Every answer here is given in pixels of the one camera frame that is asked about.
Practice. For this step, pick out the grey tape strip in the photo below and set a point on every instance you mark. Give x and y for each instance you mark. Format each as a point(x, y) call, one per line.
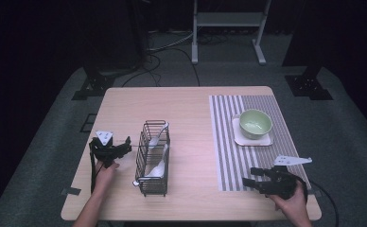
point(71, 190)
point(315, 193)

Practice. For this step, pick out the white square plate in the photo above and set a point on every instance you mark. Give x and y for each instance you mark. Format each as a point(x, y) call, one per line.
point(251, 142)

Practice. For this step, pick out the black stand base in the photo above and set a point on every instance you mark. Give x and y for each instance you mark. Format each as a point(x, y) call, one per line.
point(307, 86)
point(91, 88)

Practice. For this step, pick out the grey striped placemat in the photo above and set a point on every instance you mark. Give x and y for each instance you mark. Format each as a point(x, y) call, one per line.
point(235, 164)

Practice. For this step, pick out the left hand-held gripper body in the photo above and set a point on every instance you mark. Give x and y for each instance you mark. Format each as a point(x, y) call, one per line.
point(104, 151)

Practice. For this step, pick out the person's left hand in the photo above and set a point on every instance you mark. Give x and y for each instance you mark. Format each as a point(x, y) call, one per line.
point(104, 176)

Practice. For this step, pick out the green ceramic bowl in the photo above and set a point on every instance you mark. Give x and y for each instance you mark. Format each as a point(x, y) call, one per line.
point(254, 124)

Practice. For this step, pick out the white metal stand frame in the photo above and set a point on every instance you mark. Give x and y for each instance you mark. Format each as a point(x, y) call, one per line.
point(229, 19)

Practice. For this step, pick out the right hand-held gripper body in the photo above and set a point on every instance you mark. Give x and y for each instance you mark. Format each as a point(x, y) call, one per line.
point(282, 184)

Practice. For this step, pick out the person's right hand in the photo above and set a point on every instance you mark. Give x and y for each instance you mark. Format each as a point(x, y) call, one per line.
point(293, 205)

